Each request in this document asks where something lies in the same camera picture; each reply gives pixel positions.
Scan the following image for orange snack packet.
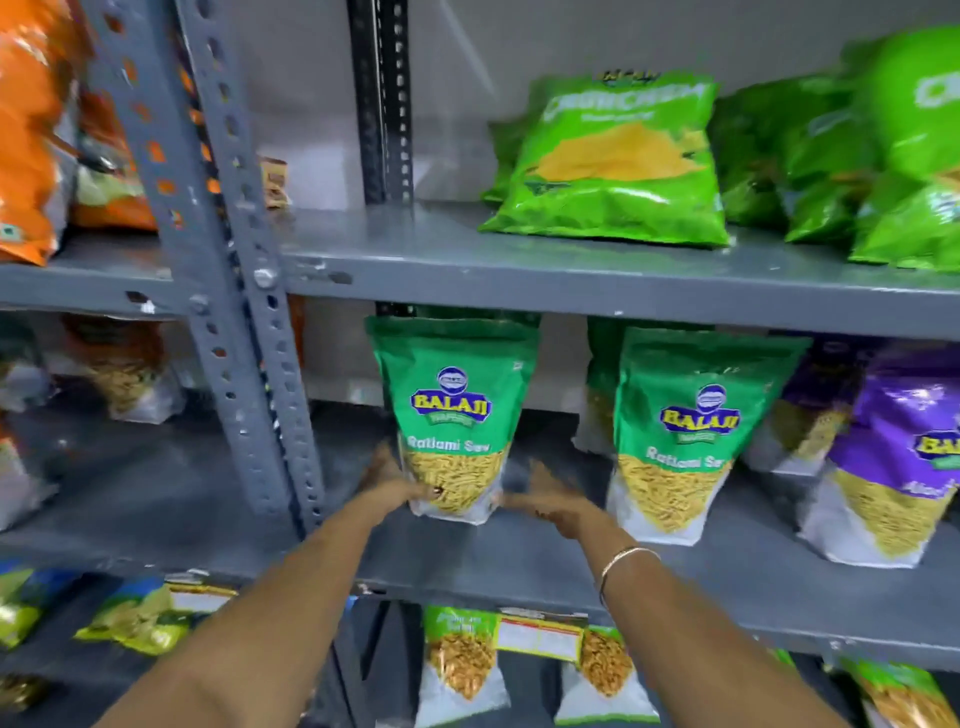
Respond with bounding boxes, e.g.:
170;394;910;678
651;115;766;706
69;81;160;232
0;0;87;268

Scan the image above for purple sev snack packet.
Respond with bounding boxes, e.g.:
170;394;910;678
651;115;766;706
796;343;960;570
741;333;888;479

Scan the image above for dark golden snack packet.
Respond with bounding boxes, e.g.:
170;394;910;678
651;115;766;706
0;673;51;715

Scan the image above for grey metal shelf board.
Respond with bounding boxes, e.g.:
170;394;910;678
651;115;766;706
0;390;303;588
309;402;960;672
0;229;198;319
276;201;960;342

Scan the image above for yellow green snack packet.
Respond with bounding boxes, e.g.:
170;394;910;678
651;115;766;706
0;561;82;651
73;576;240;658

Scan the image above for clear white snack packet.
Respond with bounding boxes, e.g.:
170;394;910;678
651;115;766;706
0;418;60;532
0;321;55;414

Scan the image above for person's right hand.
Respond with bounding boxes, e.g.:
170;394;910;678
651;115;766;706
498;459;614;543

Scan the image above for person's right forearm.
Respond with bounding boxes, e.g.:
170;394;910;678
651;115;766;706
579;523;852;728

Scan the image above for dark green sev snack packet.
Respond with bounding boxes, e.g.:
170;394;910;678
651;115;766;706
364;314;542;527
606;325;813;547
572;317;639;456

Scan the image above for person's left forearm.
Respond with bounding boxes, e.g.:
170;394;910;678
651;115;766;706
93;504;399;728

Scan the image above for person's left hand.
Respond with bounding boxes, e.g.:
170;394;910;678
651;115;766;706
357;441;441;525

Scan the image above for yellow shelf price label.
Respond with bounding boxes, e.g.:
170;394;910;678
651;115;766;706
494;609;588;664

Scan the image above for light green snack packet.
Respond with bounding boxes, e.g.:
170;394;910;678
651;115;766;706
480;116;535;206
849;24;960;273
479;70;733;250
709;72;880;246

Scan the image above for grey slotted metal upright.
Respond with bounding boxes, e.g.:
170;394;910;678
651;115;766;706
81;0;327;538

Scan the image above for thin silver bangle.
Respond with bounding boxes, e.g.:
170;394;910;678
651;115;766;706
597;546;663;609

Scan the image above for small brown snack packet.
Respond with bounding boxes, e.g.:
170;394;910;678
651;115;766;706
258;156;292;211

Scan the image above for clear brown snack packet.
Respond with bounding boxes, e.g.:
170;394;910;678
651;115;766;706
61;313;186;426

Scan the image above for dark slotted metal upright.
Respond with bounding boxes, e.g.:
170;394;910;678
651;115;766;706
346;0;416;208

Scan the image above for green top namkeen packet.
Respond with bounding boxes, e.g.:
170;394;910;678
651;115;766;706
838;657;960;728
414;605;513;728
553;624;663;726

